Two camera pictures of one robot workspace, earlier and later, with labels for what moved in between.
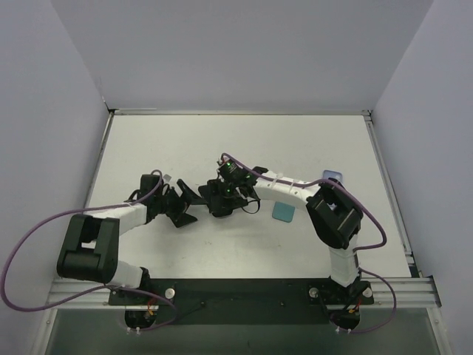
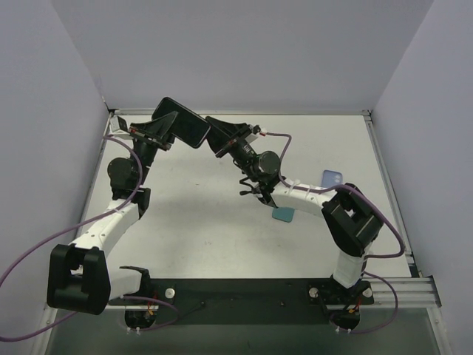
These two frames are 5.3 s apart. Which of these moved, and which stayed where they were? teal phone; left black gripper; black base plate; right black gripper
Moved: left black gripper; right black gripper
Stayed: black base plate; teal phone
